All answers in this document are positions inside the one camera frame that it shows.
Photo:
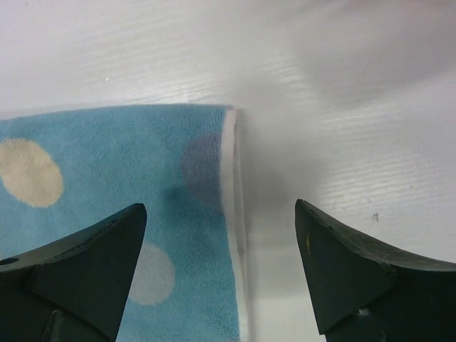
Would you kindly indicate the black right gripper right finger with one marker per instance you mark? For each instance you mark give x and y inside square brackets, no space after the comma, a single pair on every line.
[363,289]

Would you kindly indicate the blue dotted cartoon towel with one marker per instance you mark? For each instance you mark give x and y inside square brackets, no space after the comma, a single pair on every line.
[63,172]

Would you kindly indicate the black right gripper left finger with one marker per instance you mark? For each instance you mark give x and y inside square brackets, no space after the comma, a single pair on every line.
[75,288]

